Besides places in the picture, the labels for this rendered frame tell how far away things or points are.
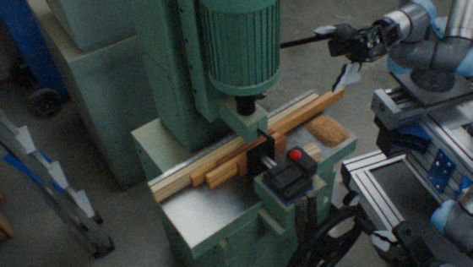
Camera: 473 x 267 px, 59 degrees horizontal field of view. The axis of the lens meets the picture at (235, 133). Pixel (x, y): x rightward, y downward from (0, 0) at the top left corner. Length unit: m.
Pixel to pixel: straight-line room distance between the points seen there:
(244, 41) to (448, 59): 0.56
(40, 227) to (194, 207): 1.41
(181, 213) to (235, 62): 0.45
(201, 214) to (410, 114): 0.90
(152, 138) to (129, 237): 0.85
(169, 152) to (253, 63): 0.59
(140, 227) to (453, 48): 1.65
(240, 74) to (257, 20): 0.14
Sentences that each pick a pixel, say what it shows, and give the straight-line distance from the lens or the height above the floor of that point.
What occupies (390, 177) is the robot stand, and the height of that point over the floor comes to 0.21.
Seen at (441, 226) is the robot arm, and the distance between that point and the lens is 1.06.
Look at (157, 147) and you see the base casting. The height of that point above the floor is 0.80.
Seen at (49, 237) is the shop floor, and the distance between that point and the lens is 2.39.
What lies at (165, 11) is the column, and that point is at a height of 1.33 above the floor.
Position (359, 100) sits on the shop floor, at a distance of 2.82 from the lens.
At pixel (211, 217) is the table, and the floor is 0.90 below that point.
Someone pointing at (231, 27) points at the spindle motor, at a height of 1.38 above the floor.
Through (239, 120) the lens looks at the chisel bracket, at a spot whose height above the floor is 1.07.
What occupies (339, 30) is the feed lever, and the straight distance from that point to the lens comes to 0.93.
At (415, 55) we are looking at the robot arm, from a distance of 1.22.
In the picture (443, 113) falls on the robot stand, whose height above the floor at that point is 0.73.
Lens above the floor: 1.85
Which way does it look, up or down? 46 degrees down
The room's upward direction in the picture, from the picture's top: 5 degrees counter-clockwise
